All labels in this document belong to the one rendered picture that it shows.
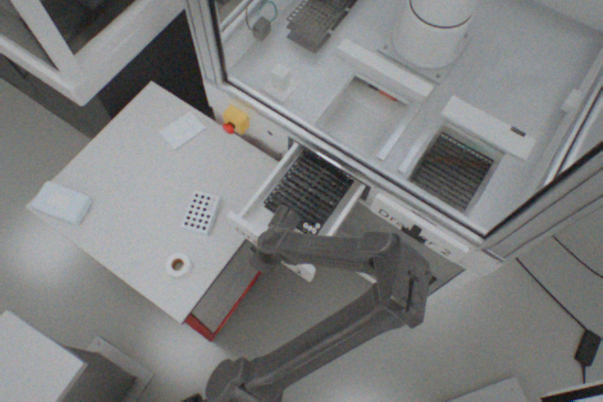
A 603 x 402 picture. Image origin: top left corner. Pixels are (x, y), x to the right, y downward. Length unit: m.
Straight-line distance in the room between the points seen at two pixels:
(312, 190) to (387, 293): 0.73
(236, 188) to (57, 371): 0.70
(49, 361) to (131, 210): 0.46
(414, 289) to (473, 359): 1.60
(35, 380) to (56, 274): 0.96
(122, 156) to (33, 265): 0.98
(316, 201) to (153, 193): 0.54
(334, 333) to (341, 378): 1.43
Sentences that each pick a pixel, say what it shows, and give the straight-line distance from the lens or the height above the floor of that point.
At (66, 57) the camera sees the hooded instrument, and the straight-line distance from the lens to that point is 1.64.
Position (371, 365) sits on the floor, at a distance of 2.25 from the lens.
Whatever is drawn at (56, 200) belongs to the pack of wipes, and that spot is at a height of 0.81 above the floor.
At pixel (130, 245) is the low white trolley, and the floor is 0.76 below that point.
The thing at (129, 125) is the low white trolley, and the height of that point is 0.76.
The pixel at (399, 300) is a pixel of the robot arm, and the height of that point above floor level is 1.50.
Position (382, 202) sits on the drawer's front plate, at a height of 0.92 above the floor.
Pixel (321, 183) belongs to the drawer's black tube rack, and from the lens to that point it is 1.44.
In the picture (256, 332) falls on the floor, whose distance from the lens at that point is 2.24.
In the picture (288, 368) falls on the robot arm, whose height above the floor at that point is 1.35.
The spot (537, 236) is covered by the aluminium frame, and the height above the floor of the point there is 1.16.
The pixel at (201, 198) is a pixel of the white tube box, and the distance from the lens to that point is 1.56.
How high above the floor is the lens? 2.22
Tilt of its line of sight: 66 degrees down
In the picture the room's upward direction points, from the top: 4 degrees clockwise
